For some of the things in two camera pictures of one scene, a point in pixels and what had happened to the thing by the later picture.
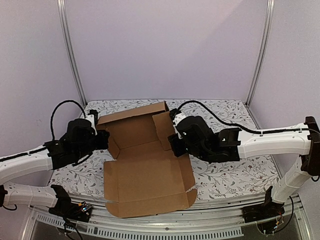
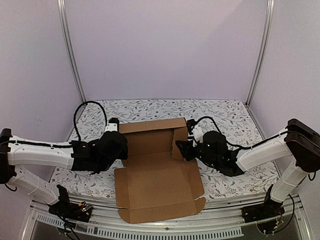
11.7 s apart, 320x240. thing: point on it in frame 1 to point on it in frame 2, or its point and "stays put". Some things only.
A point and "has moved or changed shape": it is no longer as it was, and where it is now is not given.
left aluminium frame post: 63,13 stays put
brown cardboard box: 147,176 has moved or changed shape
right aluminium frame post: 268,27 stays put
